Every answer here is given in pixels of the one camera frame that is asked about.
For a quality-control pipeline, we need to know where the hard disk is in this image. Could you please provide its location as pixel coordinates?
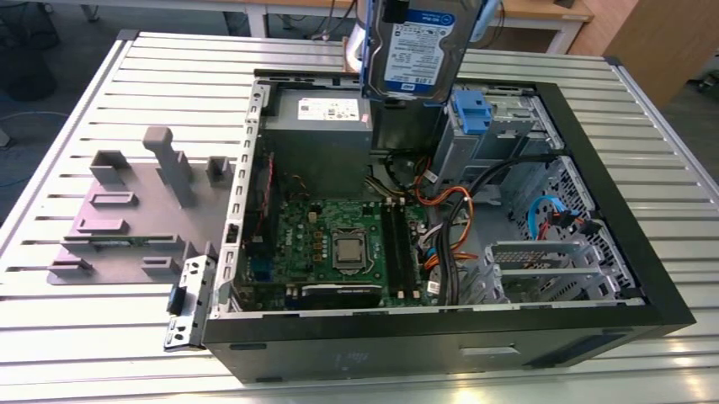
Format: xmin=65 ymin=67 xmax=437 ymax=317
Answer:
xmin=358 ymin=0 xmax=478 ymax=103

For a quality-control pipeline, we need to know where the metal disk bay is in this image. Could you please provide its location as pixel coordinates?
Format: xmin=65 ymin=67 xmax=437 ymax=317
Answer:
xmin=481 ymin=239 xmax=629 ymax=304

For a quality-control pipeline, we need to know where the blue plastic drive latch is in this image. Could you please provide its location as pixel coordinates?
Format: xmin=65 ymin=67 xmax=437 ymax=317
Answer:
xmin=452 ymin=90 xmax=494 ymax=136

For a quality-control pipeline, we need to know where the grey metal drive cage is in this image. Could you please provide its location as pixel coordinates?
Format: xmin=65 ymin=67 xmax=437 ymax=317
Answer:
xmin=430 ymin=86 xmax=565 ymax=186

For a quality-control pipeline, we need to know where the grey power supply unit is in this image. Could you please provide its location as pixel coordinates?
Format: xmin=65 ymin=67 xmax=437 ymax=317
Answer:
xmin=261 ymin=88 xmax=374 ymax=199

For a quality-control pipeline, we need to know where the brown wooden cabinet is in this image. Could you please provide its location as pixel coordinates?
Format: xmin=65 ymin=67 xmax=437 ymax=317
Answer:
xmin=602 ymin=0 xmax=719 ymax=110

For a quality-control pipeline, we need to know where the green motherboard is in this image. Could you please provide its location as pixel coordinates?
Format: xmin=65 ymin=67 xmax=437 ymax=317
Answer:
xmin=231 ymin=197 xmax=445 ymax=312

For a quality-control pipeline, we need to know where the CPU socket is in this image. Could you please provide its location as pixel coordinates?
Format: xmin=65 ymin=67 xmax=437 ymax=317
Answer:
xmin=326 ymin=226 xmax=376 ymax=275

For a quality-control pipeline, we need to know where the black RAM slot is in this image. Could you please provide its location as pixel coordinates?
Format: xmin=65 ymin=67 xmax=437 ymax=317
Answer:
xmin=393 ymin=197 xmax=424 ymax=298
xmin=380 ymin=198 xmax=406 ymax=299

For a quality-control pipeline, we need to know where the silver CPU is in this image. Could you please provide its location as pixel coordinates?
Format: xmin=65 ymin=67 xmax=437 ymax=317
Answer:
xmin=334 ymin=239 xmax=366 ymax=264

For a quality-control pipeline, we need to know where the grey parts rack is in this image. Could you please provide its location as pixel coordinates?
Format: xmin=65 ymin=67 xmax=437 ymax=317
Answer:
xmin=46 ymin=127 xmax=237 ymax=288

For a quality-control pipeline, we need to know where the black graphics card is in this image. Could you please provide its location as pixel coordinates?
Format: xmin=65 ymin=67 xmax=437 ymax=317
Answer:
xmin=282 ymin=284 xmax=382 ymax=311

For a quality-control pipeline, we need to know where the green RAM stick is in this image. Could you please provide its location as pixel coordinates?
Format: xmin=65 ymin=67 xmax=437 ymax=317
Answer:
xmin=89 ymin=237 xmax=150 ymax=249

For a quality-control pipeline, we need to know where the black PC case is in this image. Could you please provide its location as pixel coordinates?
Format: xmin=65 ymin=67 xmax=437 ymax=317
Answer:
xmin=199 ymin=68 xmax=697 ymax=385

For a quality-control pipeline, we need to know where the wooden desk with white frame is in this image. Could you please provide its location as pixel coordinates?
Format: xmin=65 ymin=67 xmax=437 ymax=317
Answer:
xmin=221 ymin=0 xmax=594 ymax=56

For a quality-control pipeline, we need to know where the orange wire bundle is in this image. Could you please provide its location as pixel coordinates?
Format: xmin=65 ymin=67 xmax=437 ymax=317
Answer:
xmin=414 ymin=157 xmax=478 ymax=270

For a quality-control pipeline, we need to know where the blue data wire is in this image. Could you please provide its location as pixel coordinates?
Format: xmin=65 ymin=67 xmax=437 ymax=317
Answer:
xmin=526 ymin=194 xmax=568 ymax=241

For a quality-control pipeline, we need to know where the thick black cable bundle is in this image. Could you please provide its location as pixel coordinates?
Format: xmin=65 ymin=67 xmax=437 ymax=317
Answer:
xmin=434 ymin=153 xmax=554 ymax=306

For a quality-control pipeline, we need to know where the power wire with black connector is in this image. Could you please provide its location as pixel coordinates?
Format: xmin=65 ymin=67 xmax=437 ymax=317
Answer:
xmin=544 ymin=211 xmax=602 ymax=242

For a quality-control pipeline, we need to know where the metal expansion slot bracket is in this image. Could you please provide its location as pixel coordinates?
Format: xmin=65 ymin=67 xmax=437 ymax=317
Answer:
xmin=161 ymin=252 xmax=219 ymax=353

